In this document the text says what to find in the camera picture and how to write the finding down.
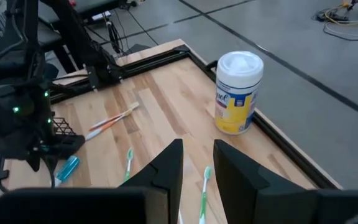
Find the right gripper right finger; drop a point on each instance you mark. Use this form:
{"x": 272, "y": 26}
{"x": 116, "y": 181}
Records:
{"x": 253, "y": 199}

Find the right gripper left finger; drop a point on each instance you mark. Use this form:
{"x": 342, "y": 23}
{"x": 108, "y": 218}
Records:
{"x": 172, "y": 174}

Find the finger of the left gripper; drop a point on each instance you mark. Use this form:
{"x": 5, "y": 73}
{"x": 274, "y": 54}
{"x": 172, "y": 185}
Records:
{"x": 67, "y": 146}
{"x": 33, "y": 160}

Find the blue mouthwash bottle white cap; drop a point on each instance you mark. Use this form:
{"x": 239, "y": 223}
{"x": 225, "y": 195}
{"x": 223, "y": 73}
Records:
{"x": 68, "y": 168}

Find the orange and white toothbrush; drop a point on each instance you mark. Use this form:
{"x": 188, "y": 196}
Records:
{"x": 92, "y": 135}
{"x": 134, "y": 106}

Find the green and white toothbrush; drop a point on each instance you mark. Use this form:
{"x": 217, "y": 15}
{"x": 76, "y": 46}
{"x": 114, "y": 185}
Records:
{"x": 203, "y": 202}

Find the plastic-wrapped green toothbrush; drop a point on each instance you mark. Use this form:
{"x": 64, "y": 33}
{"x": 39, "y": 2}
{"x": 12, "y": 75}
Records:
{"x": 130, "y": 154}

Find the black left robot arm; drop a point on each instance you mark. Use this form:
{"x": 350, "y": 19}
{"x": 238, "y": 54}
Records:
{"x": 73, "y": 37}

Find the yellow Lysol wipes canister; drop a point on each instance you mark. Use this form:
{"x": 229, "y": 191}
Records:
{"x": 235, "y": 105}

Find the black side desk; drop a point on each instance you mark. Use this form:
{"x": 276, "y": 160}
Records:
{"x": 98, "y": 5}

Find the black aluminium table frame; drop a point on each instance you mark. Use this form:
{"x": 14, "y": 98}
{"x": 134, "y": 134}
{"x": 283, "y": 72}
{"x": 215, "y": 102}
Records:
{"x": 154, "y": 63}

